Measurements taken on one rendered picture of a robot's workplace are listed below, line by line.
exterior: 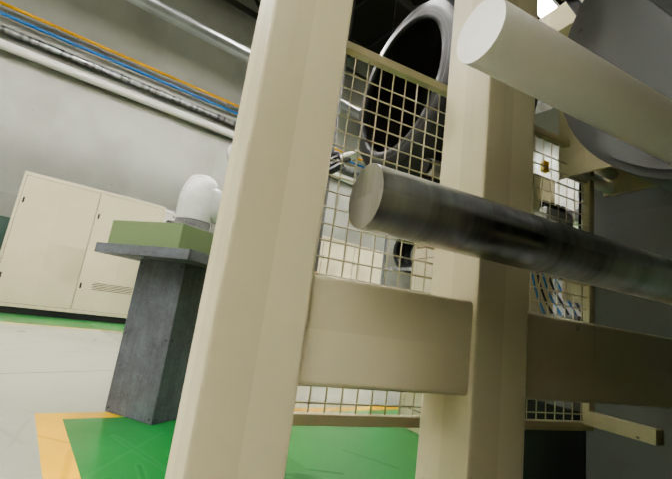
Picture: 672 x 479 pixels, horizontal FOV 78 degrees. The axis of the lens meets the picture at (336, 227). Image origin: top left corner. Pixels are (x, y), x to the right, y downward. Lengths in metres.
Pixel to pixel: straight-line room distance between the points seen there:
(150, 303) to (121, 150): 7.52
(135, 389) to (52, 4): 8.86
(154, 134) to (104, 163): 1.15
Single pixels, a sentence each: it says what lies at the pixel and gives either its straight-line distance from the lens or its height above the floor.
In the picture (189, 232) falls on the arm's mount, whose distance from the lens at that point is 1.73.
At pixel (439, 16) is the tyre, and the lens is 1.32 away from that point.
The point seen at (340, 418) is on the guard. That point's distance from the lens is 0.76.
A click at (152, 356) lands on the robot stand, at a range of 1.83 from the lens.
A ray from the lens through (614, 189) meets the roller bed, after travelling 1.36.
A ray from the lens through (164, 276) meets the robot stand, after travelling 1.84.
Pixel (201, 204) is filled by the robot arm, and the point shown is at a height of 0.88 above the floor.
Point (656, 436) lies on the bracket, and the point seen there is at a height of 0.33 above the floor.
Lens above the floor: 0.47
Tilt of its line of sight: 12 degrees up
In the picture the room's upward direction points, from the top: 8 degrees clockwise
